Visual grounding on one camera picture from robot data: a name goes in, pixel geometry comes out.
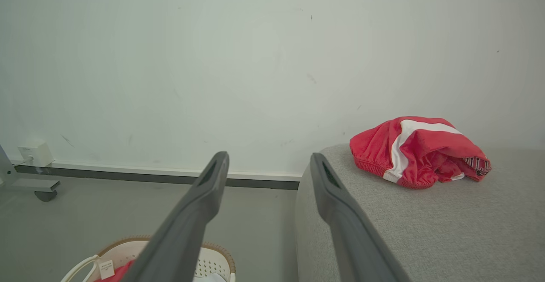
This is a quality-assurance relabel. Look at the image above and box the grey stand base with caster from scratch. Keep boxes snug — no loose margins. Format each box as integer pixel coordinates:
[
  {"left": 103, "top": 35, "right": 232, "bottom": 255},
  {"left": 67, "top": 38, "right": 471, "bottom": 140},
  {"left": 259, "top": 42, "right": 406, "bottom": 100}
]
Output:
[{"left": 0, "top": 144, "right": 60, "bottom": 202}]

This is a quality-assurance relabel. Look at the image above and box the light grey fabric sofa seat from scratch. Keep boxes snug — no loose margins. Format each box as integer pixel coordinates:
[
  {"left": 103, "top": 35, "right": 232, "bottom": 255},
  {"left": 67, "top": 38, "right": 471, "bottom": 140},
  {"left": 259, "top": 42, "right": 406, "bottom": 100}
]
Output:
[{"left": 295, "top": 143, "right": 545, "bottom": 282}]

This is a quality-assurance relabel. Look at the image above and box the white wall socket box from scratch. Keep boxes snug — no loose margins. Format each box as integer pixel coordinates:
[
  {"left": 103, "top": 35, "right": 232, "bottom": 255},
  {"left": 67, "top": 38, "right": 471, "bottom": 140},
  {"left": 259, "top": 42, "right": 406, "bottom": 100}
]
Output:
[{"left": 18, "top": 141, "right": 54, "bottom": 167}]

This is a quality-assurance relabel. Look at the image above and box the red garment with white tag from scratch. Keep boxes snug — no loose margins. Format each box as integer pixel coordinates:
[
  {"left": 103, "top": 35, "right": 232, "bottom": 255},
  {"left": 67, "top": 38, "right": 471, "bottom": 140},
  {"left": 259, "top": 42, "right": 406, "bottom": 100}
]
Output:
[{"left": 95, "top": 259, "right": 135, "bottom": 282}]

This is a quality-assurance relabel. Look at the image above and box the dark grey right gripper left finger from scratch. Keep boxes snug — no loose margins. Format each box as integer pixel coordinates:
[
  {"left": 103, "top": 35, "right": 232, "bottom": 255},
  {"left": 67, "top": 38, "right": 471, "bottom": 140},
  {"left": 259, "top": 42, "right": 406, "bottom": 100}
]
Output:
[{"left": 121, "top": 151, "right": 230, "bottom": 282}]

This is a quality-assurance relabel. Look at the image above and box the white perforated laundry basket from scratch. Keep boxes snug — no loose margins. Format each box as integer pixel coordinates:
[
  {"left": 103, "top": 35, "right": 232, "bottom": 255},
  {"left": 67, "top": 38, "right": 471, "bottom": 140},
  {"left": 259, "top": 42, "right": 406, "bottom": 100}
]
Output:
[{"left": 61, "top": 235, "right": 236, "bottom": 282}]

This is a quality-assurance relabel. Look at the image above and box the red garment with white stripe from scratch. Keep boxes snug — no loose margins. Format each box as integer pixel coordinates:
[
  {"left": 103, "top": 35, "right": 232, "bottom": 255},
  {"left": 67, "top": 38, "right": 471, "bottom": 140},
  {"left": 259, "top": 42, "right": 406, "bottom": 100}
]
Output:
[{"left": 350, "top": 116, "right": 492, "bottom": 190}]

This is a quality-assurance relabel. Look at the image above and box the white and grey baseboard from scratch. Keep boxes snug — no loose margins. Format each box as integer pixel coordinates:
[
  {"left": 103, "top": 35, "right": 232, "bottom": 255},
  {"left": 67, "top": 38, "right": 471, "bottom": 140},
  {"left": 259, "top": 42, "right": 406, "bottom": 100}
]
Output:
[{"left": 9, "top": 159, "right": 303, "bottom": 190}]

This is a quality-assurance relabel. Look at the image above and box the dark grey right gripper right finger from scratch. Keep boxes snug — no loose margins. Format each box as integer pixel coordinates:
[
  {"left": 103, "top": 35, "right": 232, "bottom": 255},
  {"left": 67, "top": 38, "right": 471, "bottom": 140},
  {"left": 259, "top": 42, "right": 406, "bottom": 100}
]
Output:
[{"left": 310, "top": 153, "right": 411, "bottom": 282}]

